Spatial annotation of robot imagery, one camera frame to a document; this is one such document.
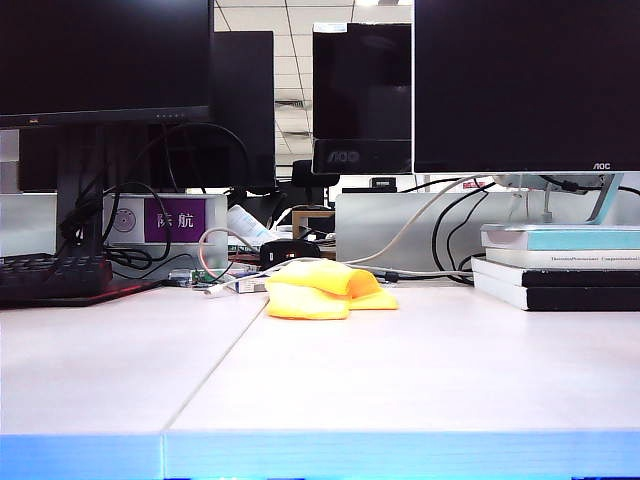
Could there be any white lightning cable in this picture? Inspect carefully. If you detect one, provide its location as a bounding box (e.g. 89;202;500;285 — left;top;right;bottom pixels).
204;269;274;297

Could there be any small wooden box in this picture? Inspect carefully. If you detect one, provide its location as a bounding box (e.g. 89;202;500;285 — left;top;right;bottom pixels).
291;208;336;240

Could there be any plain black monitor back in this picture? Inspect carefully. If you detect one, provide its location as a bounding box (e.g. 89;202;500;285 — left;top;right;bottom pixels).
209;30;276;189

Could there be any black AOC monitor back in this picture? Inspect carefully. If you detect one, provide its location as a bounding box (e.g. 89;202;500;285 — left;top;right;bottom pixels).
312;22;415;175

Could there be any white framed AOC monitor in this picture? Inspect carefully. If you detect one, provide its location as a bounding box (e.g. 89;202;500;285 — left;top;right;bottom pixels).
412;0;640;175

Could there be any black monitor stand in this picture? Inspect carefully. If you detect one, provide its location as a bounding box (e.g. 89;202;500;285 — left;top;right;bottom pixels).
54;124;109;261

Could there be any green white small box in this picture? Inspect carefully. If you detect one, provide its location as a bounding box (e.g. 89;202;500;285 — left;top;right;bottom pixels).
192;267;236;284

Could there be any black cable with ferrite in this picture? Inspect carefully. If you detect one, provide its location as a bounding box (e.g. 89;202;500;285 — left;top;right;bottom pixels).
374;267;476;284

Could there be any white paper packet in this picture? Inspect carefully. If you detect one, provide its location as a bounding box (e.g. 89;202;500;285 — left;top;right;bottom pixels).
226;203;274;246

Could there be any yellow rag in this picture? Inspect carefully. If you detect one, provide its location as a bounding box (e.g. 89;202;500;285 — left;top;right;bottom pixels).
264;258;400;321

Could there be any black spine white cover book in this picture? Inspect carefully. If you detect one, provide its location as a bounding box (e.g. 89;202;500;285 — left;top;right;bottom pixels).
471;269;640;312
471;255;640;290

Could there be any black power adapter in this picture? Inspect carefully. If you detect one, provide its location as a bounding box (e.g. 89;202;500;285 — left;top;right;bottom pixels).
259;239;321;271

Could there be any grey partition panel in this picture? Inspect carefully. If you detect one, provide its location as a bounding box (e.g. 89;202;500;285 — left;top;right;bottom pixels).
334;191;640;274

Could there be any purple sign box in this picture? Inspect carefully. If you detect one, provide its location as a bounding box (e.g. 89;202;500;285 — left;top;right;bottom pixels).
102;193;229;274

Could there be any black looped cable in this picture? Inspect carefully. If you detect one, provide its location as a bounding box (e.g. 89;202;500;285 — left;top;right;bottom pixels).
102;180;174;264

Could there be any silver monitor stand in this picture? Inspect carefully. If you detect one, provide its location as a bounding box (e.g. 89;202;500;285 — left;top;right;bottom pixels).
492;172;640;226

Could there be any pinkish looped cable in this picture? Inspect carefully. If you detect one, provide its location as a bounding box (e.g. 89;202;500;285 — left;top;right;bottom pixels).
197;225;261;286

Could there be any black framed monitor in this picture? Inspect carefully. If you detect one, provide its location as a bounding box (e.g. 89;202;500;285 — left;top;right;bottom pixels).
0;0;214;130

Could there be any blue white cardboard box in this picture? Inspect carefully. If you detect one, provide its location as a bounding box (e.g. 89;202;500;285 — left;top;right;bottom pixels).
232;273;271;295

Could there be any purple name sign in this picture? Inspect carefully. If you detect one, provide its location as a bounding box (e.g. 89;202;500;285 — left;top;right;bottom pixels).
143;197;207;242

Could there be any grey monitor cable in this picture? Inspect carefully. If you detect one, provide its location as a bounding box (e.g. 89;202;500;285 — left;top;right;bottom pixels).
272;172;496;269

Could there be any teal book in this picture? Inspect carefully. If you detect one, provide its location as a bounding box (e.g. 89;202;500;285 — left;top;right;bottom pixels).
480;223;640;252

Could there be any black monitor power cable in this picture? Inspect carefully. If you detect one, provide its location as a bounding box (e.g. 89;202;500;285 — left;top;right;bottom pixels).
432;179;499;286

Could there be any black keyboard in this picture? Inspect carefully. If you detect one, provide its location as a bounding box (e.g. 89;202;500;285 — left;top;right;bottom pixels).
0;252;164;309

